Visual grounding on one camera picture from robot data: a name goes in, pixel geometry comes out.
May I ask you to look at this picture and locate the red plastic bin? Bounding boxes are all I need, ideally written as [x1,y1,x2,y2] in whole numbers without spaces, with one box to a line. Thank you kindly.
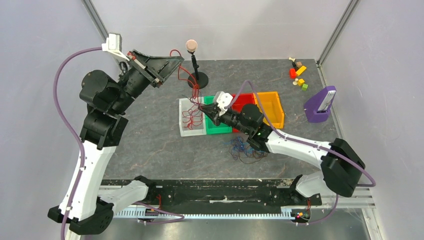
[227,93,263,135]

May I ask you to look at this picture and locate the red wooden block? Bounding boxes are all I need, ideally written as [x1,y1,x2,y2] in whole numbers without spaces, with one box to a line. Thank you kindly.
[289,68,297,79]

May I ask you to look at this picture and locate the white cable duct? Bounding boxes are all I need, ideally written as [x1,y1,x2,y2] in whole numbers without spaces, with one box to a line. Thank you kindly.
[114,206,295,221]

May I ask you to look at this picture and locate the green plastic bin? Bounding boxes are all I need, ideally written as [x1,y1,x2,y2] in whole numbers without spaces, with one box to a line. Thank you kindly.
[203,95,233,135]

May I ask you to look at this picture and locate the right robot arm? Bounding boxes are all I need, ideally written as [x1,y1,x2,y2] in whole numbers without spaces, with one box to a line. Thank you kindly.
[199,103,365,204]

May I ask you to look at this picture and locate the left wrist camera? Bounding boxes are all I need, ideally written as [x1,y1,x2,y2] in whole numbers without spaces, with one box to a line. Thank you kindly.
[101,33,129,62]

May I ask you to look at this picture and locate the brown wire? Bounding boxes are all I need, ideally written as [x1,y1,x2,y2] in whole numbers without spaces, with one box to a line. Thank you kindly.
[228,136,271,165]

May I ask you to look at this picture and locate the green wooden cube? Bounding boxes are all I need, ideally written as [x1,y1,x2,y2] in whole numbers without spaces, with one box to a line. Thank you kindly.
[301,83,309,91]

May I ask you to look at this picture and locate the white transparent plastic bin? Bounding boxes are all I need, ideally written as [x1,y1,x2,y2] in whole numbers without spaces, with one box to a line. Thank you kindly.
[178,98,207,137]

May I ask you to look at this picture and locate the black thin wire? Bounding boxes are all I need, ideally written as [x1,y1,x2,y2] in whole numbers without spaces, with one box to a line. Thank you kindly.
[180,95,203,107]

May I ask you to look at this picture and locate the purple wire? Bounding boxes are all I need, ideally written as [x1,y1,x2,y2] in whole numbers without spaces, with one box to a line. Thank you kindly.
[230,136,256,160]

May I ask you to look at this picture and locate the purple metronome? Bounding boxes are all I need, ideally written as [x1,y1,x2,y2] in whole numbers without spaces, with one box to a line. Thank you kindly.
[303,85,337,123]

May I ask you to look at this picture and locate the orange plastic bin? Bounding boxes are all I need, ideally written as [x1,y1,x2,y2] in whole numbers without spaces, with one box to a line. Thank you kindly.
[253,91,285,129]

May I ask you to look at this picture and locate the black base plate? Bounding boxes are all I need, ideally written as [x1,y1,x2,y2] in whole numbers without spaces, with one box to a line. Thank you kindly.
[109,178,323,215]

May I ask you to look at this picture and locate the yellow wooden cube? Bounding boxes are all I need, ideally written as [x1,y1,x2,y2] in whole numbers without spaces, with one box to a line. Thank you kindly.
[297,78,305,87]

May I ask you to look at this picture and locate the black microphone stand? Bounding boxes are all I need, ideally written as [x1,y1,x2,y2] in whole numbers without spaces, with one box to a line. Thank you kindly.
[185,39,209,89]

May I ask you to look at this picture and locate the red wire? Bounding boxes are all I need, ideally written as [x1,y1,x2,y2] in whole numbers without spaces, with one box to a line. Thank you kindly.
[169,48,202,107]
[181,103,204,130]

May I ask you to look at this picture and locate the yellow wooden bar block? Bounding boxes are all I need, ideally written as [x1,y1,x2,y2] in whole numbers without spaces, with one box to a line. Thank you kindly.
[295,65,307,77]

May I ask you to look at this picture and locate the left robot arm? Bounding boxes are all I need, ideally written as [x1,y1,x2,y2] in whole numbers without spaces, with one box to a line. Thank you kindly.
[47,50,184,240]

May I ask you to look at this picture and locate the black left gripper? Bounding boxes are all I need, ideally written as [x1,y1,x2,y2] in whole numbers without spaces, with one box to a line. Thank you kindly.
[110,48,184,114]

